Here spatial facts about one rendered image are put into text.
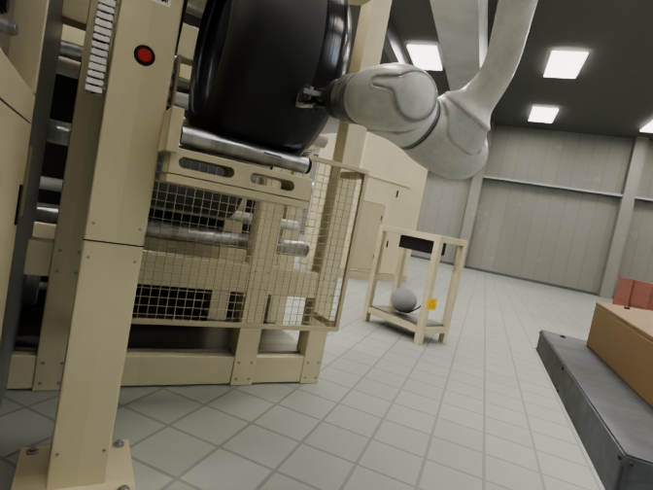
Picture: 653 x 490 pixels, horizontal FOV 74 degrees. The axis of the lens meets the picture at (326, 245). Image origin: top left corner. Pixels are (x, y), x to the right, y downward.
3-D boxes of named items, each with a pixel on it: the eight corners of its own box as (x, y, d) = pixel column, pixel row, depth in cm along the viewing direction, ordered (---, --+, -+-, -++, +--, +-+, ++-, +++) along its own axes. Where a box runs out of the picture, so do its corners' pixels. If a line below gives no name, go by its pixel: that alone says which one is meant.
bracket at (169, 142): (164, 150, 94) (172, 104, 94) (144, 156, 129) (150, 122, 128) (180, 154, 96) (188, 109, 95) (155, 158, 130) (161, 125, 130)
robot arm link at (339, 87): (350, 63, 74) (333, 66, 79) (336, 117, 75) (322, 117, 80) (392, 80, 78) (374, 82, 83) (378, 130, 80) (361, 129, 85)
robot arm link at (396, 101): (328, 110, 74) (382, 147, 81) (378, 111, 61) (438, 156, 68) (358, 52, 74) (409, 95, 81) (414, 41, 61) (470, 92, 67)
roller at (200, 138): (172, 144, 102) (176, 140, 98) (174, 125, 102) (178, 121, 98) (303, 175, 119) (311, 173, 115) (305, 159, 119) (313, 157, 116)
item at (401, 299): (418, 344, 311) (441, 235, 305) (360, 319, 356) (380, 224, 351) (446, 342, 333) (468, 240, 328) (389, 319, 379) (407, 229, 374)
